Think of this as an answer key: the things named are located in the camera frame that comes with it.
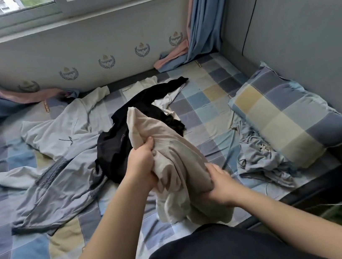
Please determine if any person's left hand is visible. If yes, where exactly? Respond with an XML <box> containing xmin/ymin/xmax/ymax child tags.
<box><xmin>117</xmin><ymin>135</ymin><xmax>162</xmax><ymax>190</ymax></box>

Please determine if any person's right hand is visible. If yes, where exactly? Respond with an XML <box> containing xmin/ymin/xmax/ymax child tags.
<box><xmin>196</xmin><ymin>158</ymin><xmax>247</xmax><ymax>212</ymax></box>

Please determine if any black garment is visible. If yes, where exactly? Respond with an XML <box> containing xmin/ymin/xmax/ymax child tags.
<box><xmin>86</xmin><ymin>76</ymin><xmax>202</xmax><ymax>187</ymax></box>

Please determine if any beige jacket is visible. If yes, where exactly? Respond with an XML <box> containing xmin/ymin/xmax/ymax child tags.
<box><xmin>124</xmin><ymin>95</ymin><xmax>237</xmax><ymax>235</ymax></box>

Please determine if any grey two-tone jacket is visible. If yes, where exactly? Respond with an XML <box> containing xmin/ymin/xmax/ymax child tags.
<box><xmin>0</xmin><ymin>146</ymin><xmax>119</xmax><ymax>242</ymax></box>

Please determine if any white t-shirt with script print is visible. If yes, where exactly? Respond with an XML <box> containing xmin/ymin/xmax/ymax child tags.
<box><xmin>15</xmin><ymin>71</ymin><xmax>193</xmax><ymax>166</ymax></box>

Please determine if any person's left forearm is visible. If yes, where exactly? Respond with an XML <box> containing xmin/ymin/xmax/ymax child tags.
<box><xmin>38</xmin><ymin>170</ymin><xmax>168</xmax><ymax>259</ymax></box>

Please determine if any person's right forearm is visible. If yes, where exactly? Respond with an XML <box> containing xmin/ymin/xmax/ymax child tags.
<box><xmin>230</xmin><ymin>169</ymin><xmax>342</xmax><ymax>259</ymax></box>

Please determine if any person's dark shirt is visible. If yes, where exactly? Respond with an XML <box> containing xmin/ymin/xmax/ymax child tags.
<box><xmin>119</xmin><ymin>208</ymin><xmax>331</xmax><ymax>259</ymax></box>

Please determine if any bed with plaid sheet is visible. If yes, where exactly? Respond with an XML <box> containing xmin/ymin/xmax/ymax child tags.
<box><xmin>0</xmin><ymin>36</ymin><xmax>342</xmax><ymax>259</ymax></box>

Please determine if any blue-grey garment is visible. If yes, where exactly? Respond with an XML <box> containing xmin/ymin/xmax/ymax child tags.
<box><xmin>227</xmin><ymin>108</ymin><xmax>301</xmax><ymax>196</ymax></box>

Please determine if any plaid pillow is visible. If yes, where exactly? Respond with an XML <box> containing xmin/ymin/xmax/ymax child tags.
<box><xmin>223</xmin><ymin>51</ymin><xmax>342</xmax><ymax>180</ymax></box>

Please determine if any green bag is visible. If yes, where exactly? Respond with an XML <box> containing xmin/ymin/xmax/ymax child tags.
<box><xmin>318</xmin><ymin>202</ymin><xmax>342</xmax><ymax>232</ymax></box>

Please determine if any white framed window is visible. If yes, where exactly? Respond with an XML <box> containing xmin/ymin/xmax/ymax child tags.
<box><xmin>0</xmin><ymin>0</ymin><xmax>179</xmax><ymax>42</ymax></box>

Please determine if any grey padded headboard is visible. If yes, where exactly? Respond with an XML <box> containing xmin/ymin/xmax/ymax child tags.
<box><xmin>213</xmin><ymin>0</ymin><xmax>342</xmax><ymax>220</ymax></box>

